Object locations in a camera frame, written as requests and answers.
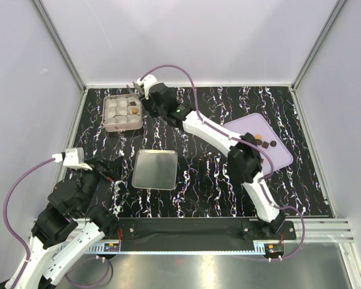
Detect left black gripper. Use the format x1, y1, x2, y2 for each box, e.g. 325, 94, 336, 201
76, 154, 124, 215

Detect metal tongs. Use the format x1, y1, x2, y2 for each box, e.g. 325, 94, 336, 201
126, 82, 145, 100

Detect dark square chocolate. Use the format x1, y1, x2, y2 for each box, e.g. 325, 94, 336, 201
262, 142, 270, 149

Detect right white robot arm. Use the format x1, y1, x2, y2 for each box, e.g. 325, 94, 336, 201
135, 81, 285, 239

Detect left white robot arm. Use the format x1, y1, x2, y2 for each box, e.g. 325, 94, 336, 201
0, 148, 123, 288

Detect pink chocolate box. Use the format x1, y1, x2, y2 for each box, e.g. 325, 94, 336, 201
102, 94, 143, 132

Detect silver metal box lid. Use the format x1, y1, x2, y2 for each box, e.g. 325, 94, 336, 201
131, 149, 178, 191

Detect lavender plastic tray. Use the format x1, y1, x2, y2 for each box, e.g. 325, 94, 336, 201
223, 113, 294, 171

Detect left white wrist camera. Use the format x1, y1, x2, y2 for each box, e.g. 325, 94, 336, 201
51, 148, 92, 170

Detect white cable duct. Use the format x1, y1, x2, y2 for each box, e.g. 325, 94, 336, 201
86, 238, 265, 255

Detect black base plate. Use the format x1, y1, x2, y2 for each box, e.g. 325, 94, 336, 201
119, 217, 297, 242

